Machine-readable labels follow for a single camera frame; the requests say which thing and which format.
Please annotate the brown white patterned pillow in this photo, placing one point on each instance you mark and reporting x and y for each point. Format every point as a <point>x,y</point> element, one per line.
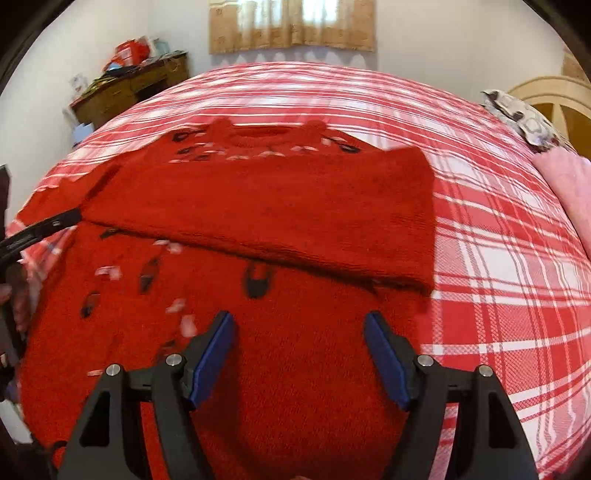
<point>526,117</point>

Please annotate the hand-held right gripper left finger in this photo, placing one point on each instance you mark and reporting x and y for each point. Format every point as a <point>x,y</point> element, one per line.
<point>214,360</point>

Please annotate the white paper card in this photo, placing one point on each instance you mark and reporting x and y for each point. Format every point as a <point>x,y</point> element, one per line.
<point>78,84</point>

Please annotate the blue white plastic bag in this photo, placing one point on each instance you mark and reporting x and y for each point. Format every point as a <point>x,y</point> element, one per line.
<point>82,134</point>

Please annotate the brown wooden dresser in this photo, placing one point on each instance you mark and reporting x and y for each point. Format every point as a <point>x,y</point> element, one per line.
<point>134,87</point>

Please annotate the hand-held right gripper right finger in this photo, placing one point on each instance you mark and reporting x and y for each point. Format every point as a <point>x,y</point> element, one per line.
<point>387,360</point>

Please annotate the red bag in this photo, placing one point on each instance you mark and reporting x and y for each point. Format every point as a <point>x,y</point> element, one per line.
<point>129,53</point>

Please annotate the red knitted sweater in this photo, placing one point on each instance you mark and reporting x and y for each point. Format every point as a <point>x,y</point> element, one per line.
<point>277,207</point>

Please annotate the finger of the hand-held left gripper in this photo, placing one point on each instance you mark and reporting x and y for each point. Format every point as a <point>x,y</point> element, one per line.
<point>37,233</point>

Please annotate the red white plaid bed sheet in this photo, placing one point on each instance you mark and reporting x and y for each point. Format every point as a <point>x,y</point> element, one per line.
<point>489,277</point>

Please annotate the wooden headboard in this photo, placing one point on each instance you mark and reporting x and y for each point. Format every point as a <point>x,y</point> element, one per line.
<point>554,92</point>

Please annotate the beige window curtain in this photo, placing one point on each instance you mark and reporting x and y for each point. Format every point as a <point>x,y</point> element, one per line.
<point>291,27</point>

